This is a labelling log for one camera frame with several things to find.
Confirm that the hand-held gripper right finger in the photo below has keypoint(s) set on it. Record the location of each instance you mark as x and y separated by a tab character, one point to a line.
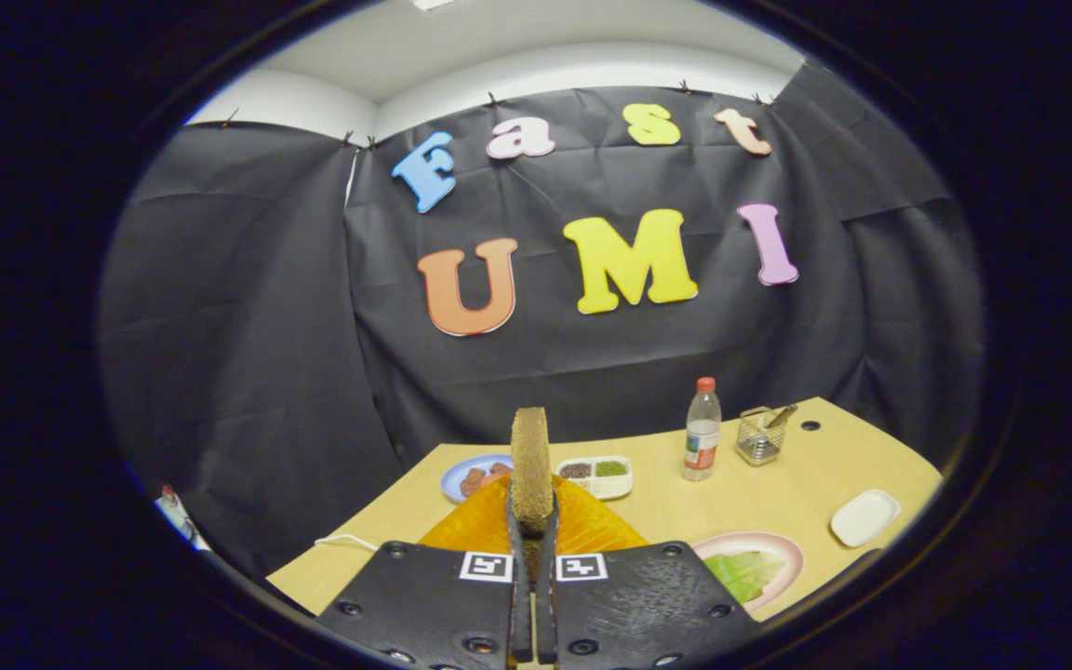
638	609

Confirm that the blue plate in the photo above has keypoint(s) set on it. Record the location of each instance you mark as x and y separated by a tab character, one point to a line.
454	484

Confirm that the red meat slices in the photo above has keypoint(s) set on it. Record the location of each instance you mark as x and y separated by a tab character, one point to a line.
475	481

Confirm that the ceiling light panel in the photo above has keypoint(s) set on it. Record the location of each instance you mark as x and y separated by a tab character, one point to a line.
431	3

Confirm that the white divided seasoning tray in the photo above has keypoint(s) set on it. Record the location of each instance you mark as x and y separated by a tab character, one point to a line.
603	486

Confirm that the metal utensil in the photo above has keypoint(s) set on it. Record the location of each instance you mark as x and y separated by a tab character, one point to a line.
783	415

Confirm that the white red blue object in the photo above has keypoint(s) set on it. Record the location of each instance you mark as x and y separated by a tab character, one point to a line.
178	515

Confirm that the brown bread slice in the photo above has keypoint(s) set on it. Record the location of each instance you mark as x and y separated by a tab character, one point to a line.
531	465

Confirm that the green lettuce leaf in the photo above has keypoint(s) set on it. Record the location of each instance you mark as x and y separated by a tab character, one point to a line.
741	574

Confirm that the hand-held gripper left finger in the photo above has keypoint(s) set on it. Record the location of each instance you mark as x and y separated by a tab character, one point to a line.
424	609

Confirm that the pink round plate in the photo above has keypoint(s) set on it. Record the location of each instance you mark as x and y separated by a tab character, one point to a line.
789	554

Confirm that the white rectangular plate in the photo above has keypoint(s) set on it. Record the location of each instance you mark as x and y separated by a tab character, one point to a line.
864	517

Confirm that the clear plastic bottle red cap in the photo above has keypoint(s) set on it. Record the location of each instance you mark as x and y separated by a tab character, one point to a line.
703	433

